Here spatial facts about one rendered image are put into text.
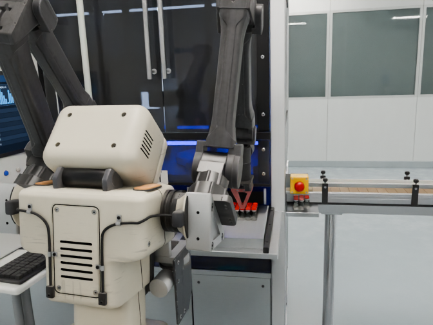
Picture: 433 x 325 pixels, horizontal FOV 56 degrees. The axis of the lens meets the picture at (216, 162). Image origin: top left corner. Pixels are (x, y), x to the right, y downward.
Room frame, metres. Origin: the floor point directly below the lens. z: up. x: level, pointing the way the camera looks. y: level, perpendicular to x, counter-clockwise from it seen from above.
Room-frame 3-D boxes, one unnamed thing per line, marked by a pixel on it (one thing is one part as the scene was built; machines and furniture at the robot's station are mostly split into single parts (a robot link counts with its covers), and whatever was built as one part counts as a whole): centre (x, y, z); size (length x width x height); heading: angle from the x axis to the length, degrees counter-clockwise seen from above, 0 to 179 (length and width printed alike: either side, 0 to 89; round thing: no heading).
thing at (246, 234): (1.42, -0.05, 0.90); 0.34 x 0.26 x 0.04; 170
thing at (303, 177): (1.60, -0.33, 0.99); 0.08 x 0.07 x 0.07; 169
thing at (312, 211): (1.64, -0.36, 0.87); 0.14 x 0.13 x 0.02; 169
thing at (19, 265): (1.40, 0.65, 0.82); 0.40 x 0.14 x 0.02; 162
